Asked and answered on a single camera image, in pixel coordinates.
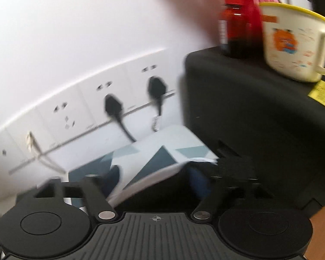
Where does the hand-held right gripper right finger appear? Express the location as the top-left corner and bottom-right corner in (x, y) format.
(188, 156), (278, 221)

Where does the black appliance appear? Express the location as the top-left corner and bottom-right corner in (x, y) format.
(180, 45), (325, 218)

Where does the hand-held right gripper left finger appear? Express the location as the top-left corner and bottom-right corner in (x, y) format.
(16, 165), (123, 221)

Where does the white wall socket strip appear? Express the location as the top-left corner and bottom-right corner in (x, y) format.
(0, 47), (184, 176)

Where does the geometric patterned tablecloth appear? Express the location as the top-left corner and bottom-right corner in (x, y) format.
(68, 125), (220, 214)

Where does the cream printed mug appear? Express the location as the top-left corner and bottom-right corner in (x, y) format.
(260, 1), (325, 83)

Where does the brown bottle red cap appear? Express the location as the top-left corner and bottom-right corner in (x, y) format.
(219, 0), (256, 59)

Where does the black power plug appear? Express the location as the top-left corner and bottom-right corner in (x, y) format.
(146, 76), (168, 117)
(104, 93), (137, 143)

